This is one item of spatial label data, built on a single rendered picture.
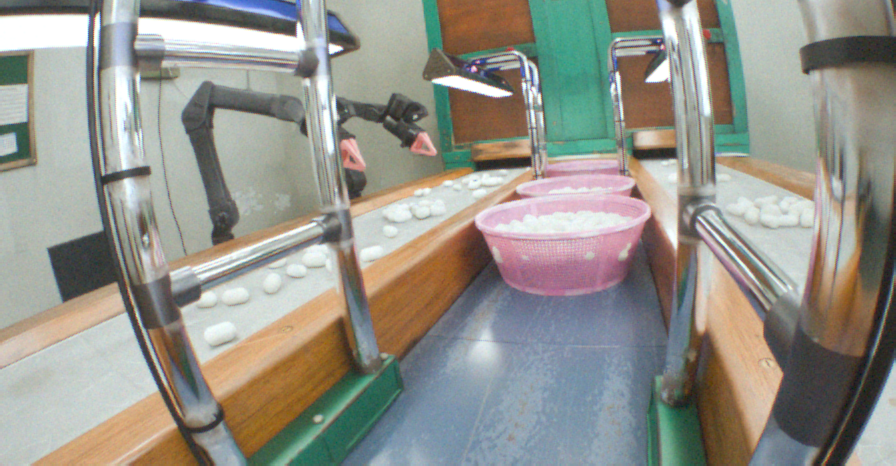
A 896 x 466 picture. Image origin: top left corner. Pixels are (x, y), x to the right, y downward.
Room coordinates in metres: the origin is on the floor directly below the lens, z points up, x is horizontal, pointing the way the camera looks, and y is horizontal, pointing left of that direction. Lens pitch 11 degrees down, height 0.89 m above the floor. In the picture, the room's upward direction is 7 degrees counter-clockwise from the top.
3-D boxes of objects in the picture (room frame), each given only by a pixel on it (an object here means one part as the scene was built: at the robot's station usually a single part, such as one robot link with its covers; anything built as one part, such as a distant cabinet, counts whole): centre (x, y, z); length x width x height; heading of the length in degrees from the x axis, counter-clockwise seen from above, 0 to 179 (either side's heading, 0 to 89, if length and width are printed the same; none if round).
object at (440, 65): (1.16, -0.14, 1.08); 0.62 x 0.08 x 0.07; 156
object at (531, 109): (1.12, -0.21, 0.90); 0.20 x 0.19 x 0.45; 156
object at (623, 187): (0.79, -0.29, 0.72); 0.27 x 0.27 x 0.10
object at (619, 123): (0.95, -0.58, 0.90); 0.20 x 0.19 x 0.45; 156
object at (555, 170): (1.20, -0.47, 0.72); 0.27 x 0.27 x 0.10
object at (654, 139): (1.30, -0.89, 0.83); 0.30 x 0.06 x 0.07; 66
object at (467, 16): (1.70, -0.73, 1.31); 1.36 x 0.55 x 0.95; 66
